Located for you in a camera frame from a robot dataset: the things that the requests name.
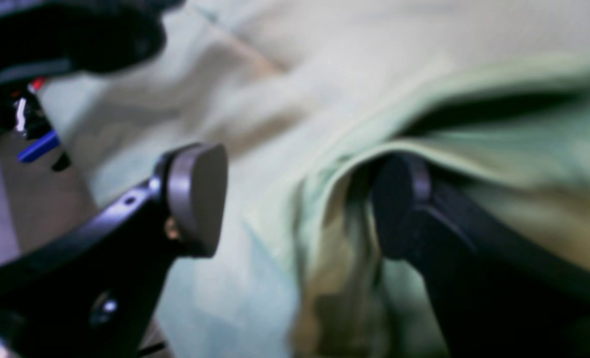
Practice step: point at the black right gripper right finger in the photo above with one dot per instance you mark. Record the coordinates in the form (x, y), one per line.
(494, 293)

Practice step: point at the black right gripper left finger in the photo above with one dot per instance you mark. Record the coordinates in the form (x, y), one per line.
(92, 292)

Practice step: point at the light green T-shirt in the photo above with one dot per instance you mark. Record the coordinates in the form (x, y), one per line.
(497, 91)

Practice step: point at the green table cloth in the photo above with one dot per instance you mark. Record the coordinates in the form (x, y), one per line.
(239, 304)

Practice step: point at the blue orange bar clamp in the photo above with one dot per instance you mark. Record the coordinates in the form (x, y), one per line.
(22, 113)

